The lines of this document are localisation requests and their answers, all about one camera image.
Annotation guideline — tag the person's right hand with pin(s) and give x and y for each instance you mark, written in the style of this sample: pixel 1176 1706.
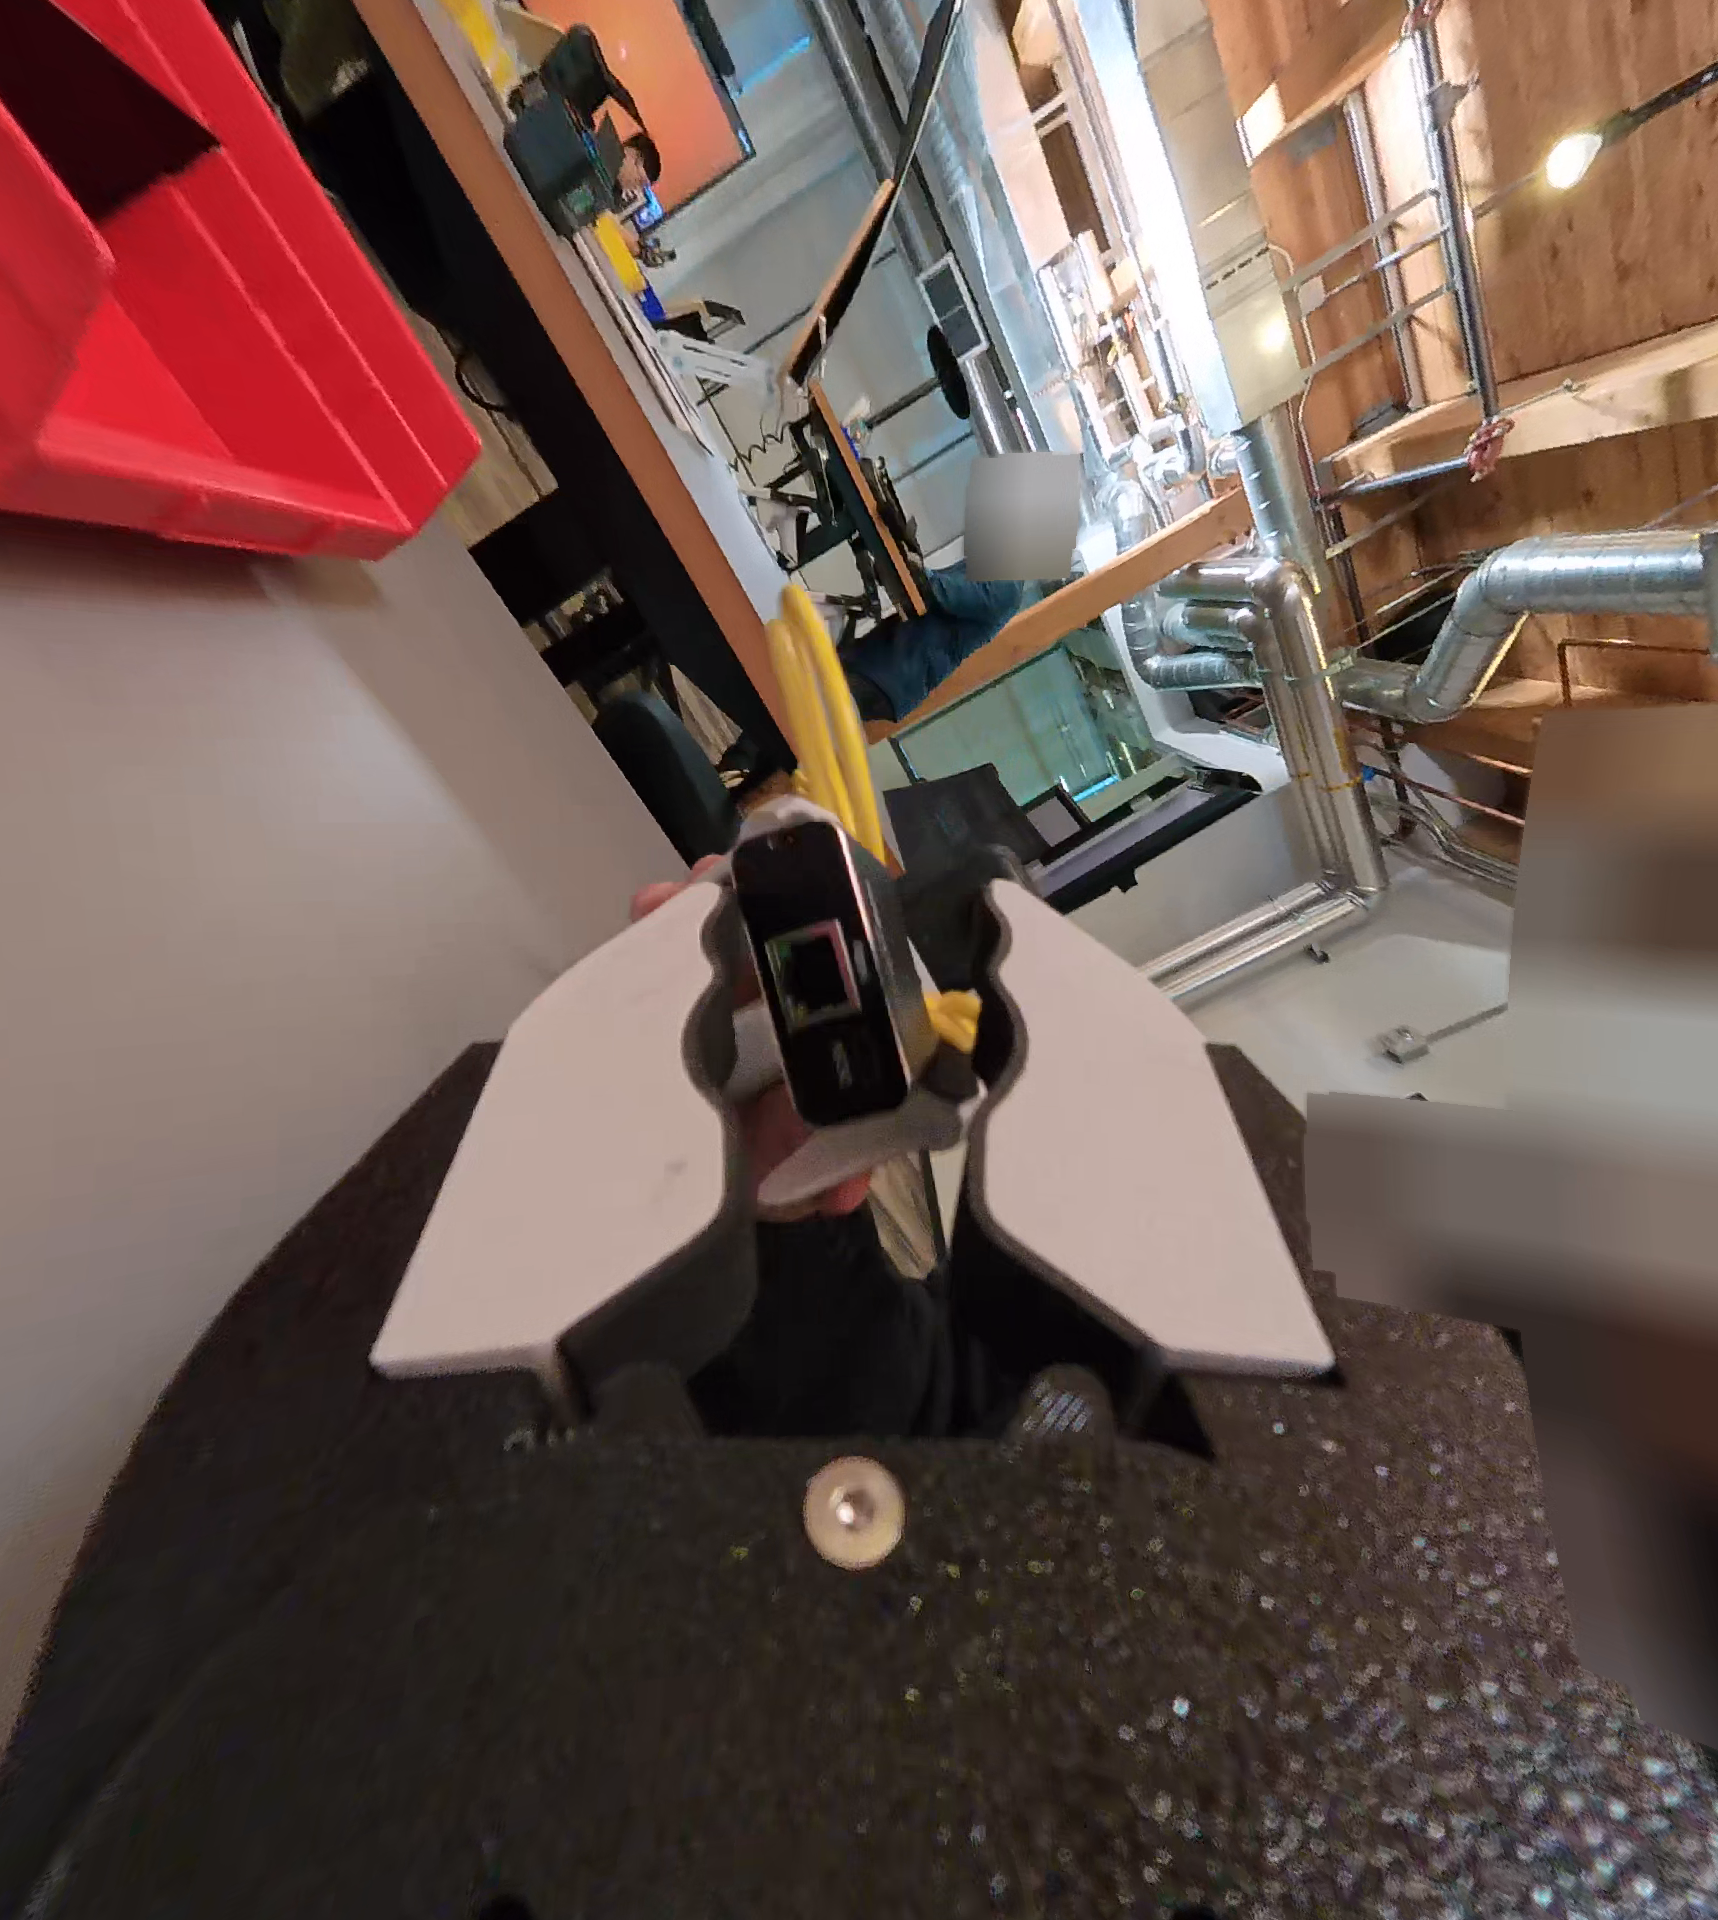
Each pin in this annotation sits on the person's right hand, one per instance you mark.
pixel 673 897

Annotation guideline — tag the black office chair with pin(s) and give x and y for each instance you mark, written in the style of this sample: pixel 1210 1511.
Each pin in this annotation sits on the black office chair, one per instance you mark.
pixel 664 772

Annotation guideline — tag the black mesh chair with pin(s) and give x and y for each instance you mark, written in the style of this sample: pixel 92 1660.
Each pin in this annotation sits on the black mesh chair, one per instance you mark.
pixel 979 818

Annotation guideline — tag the red plastic bin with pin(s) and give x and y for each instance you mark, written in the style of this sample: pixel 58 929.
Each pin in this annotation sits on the red plastic bin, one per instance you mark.
pixel 244 331

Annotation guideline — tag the small grey floor box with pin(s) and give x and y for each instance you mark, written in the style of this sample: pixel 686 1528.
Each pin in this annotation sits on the small grey floor box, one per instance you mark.
pixel 1403 1044

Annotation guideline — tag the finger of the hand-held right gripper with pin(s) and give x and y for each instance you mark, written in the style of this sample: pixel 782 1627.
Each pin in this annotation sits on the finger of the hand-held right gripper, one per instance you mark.
pixel 875 1140
pixel 797 814

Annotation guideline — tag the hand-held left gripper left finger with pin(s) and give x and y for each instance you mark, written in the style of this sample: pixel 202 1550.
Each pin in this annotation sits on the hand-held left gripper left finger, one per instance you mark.
pixel 575 1171

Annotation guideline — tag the metal railing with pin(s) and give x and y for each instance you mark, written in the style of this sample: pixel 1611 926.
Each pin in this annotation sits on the metal railing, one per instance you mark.
pixel 1445 224

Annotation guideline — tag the orange display screen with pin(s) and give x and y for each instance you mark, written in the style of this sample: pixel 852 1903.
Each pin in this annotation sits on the orange display screen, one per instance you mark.
pixel 664 74

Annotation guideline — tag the thin black bar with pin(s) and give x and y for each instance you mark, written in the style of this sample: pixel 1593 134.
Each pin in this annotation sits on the thin black bar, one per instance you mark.
pixel 897 180

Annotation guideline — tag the silver ventilation duct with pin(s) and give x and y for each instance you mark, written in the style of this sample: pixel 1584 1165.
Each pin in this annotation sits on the silver ventilation duct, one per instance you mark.
pixel 1316 721
pixel 1549 592

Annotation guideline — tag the wooden background table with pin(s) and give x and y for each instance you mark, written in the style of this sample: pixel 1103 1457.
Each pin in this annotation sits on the wooden background table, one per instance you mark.
pixel 859 480

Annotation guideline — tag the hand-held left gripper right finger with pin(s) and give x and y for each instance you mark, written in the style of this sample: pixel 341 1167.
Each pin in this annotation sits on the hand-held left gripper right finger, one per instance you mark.
pixel 1144 1184

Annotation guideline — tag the black ethernet adapter box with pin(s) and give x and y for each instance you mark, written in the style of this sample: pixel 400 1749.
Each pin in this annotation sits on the black ethernet adapter box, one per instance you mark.
pixel 817 974

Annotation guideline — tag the ceiling lamp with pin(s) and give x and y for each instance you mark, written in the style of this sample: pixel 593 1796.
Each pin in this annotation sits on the ceiling lamp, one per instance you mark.
pixel 1575 159

